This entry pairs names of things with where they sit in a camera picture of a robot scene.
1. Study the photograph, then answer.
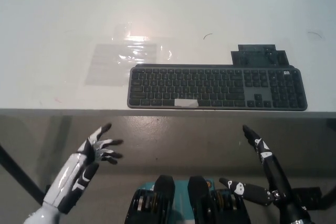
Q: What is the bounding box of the black table leg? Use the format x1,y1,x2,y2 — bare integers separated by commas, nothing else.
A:
0,143,46,207
320,179,336,209

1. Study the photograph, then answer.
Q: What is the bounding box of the black ribbed robot body block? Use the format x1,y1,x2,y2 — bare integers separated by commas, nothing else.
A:
125,174,176,224
187,175,250,224

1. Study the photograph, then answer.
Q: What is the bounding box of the clear shiny plastic film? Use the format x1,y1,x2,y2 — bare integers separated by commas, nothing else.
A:
112,23,180,65

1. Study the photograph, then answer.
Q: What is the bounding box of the white tape strip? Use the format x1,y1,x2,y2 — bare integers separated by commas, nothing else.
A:
174,98,199,108

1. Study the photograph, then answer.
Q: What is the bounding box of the dark grey wireless keyboard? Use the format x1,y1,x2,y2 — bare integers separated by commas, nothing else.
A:
127,63,309,111

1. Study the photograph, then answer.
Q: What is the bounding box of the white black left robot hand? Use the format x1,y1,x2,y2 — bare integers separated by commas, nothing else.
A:
43,122,124,215

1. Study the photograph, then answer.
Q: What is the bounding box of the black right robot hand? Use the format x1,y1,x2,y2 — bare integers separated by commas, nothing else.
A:
218,124,292,207

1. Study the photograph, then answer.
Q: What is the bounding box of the grey translucent plastic sheet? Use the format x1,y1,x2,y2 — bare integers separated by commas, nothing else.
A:
85,43,158,87

